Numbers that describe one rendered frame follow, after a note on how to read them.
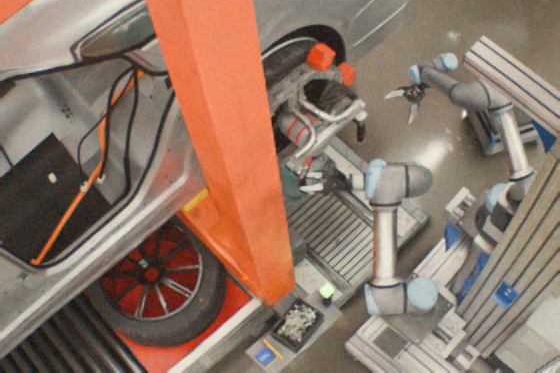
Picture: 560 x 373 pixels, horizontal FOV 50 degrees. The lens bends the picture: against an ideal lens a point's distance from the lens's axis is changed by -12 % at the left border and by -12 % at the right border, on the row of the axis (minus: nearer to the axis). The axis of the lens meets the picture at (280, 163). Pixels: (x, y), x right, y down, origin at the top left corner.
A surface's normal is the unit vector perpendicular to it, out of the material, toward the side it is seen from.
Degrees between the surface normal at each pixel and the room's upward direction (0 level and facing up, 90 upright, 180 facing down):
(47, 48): 42
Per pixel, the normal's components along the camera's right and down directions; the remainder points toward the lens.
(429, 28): -0.07, -0.48
